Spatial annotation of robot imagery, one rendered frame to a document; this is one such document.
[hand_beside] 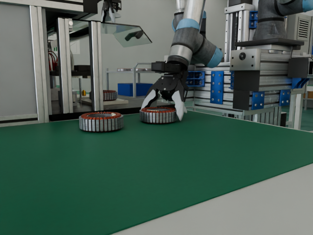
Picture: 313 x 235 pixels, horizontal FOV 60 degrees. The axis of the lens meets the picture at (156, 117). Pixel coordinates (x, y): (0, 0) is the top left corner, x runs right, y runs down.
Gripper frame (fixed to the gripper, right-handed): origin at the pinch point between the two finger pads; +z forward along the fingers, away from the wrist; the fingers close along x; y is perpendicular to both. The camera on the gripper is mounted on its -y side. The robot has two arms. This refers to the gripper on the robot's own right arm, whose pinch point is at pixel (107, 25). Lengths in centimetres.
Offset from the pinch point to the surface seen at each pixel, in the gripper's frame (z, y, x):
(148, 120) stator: 39, -29, -83
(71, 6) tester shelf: 7, -43, -64
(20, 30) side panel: 15, -57, -62
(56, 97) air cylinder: 37, -37, -22
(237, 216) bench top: 40, -50, -129
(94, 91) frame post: 32, -36, -63
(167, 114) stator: 38, -25, -87
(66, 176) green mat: 40, -61, -109
